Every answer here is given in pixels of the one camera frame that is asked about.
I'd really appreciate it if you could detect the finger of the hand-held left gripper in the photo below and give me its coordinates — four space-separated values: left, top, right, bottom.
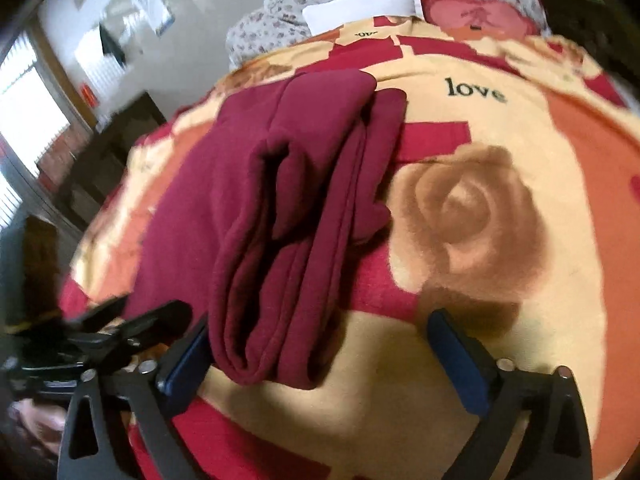
100 300 194 361
64 294 132 333

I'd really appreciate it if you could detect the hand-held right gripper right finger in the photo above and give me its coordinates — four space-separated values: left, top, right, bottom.
426 308 593 480

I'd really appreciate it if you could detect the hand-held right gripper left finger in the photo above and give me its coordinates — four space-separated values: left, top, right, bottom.
56 311 216 480

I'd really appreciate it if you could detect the maroon sweater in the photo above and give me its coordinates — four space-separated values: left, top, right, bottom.
122 67 408 390

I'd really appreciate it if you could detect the person's left hand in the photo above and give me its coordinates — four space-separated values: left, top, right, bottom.
9 397 68 461

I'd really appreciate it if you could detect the printed rose blanket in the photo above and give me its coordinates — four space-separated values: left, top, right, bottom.
57 15 640 480

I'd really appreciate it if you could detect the dark wooden cabinet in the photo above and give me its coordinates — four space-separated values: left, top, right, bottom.
47 91 168 233

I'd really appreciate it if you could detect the window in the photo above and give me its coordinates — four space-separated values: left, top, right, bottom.
0 30 76 221

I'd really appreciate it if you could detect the red embroidered cushion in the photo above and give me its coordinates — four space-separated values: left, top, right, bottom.
420 0 543 43

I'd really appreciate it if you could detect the floral quilt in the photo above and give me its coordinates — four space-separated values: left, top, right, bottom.
226 0 548 68

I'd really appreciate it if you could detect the white pillow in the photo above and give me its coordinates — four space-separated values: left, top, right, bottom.
301 0 426 37

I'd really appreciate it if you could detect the wall poster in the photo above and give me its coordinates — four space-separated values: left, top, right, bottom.
126 0 177 37

